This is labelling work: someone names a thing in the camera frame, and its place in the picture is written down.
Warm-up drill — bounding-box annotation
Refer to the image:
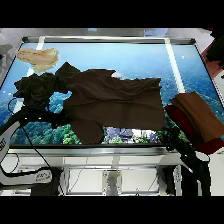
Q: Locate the brown T-shirt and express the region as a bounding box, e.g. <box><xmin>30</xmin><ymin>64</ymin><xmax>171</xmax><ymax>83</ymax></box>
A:
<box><xmin>54</xmin><ymin>61</ymin><xmax>168</xmax><ymax>145</ymax></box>

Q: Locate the red garment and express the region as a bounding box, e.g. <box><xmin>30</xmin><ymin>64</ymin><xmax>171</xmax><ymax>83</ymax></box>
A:
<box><xmin>165</xmin><ymin>104</ymin><xmax>224</xmax><ymax>155</ymax></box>

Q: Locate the dark olive garment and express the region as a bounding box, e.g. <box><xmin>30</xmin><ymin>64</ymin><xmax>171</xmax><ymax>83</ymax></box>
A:
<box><xmin>13</xmin><ymin>72</ymin><xmax>69</xmax><ymax>111</ymax></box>

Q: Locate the light brown garment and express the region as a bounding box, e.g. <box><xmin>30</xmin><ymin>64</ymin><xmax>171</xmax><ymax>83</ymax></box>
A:
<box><xmin>173</xmin><ymin>92</ymin><xmax>224</xmax><ymax>141</ymax></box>

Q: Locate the beige garment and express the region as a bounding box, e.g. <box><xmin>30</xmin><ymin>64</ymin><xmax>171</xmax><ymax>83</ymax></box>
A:
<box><xmin>16</xmin><ymin>47</ymin><xmax>60</xmax><ymax>73</ymax></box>

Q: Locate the silver frame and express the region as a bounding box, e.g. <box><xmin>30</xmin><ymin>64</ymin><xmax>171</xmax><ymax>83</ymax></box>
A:
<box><xmin>0</xmin><ymin>34</ymin><xmax>224</xmax><ymax>197</ymax></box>

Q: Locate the black cable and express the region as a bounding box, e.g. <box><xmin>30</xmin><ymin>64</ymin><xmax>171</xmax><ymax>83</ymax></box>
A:
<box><xmin>7</xmin><ymin>97</ymin><xmax>69</xmax><ymax>197</ymax></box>

